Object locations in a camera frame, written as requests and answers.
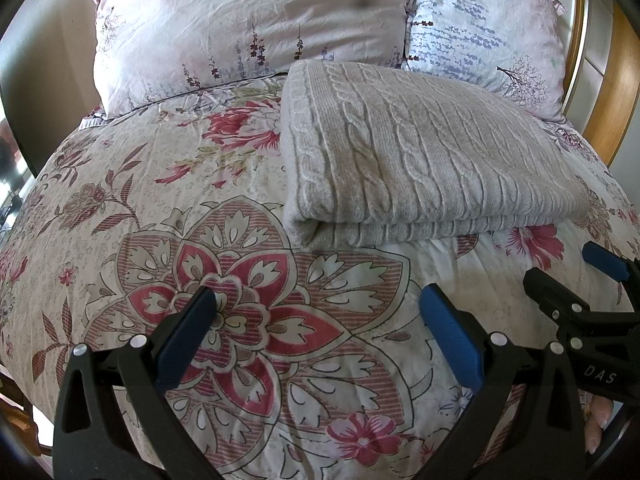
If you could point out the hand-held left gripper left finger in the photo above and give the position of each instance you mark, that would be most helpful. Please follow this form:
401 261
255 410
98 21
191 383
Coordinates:
185 335

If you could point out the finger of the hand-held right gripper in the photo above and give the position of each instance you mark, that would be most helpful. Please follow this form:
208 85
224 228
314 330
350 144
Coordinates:
555 297
605 260

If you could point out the floral duvet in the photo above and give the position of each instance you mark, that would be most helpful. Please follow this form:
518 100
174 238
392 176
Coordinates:
175 220

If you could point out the lilac pillow with blue print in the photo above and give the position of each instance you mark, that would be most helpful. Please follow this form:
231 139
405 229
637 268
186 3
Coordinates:
480 35

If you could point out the wooden furniture piece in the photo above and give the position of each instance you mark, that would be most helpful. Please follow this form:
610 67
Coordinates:
20 420

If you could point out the pink pillow with purple flowers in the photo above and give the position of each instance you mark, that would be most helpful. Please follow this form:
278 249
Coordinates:
225 30

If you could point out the wooden headboard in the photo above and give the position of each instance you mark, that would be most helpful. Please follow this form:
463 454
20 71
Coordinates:
607 75

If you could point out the person's right hand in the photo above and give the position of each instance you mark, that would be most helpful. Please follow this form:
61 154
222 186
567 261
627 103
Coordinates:
597 420

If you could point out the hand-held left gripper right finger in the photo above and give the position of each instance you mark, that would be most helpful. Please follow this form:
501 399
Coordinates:
450 340

